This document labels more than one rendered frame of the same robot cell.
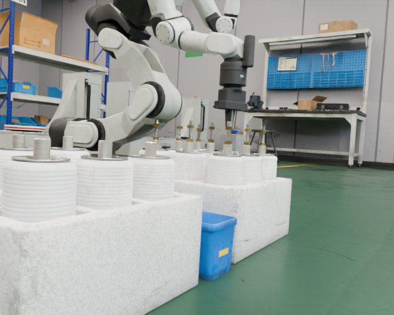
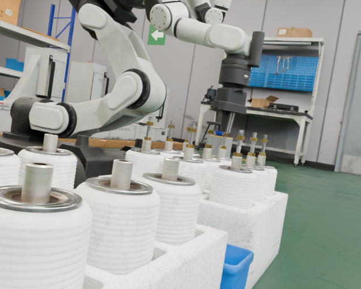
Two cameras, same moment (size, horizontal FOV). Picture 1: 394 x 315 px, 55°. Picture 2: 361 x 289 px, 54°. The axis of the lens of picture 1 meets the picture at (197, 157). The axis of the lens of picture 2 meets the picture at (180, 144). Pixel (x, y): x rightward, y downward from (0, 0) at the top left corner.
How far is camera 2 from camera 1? 0.26 m
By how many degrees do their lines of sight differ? 6
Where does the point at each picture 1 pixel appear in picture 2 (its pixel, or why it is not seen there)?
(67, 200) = (77, 274)
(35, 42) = not seen: outside the picture
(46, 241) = not seen: outside the picture
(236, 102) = (236, 105)
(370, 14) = (325, 24)
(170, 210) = (199, 261)
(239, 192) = (254, 219)
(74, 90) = (36, 66)
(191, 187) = not seen: hidden behind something
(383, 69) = (331, 77)
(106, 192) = (125, 243)
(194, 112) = not seen: hidden behind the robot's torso
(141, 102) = (122, 90)
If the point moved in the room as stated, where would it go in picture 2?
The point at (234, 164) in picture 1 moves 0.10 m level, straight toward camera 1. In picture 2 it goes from (247, 182) to (256, 191)
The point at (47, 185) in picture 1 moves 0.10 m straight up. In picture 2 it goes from (47, 254) to (66, 117)
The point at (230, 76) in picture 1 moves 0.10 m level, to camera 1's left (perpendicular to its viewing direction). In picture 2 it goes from (234, 75) to (199, 69)
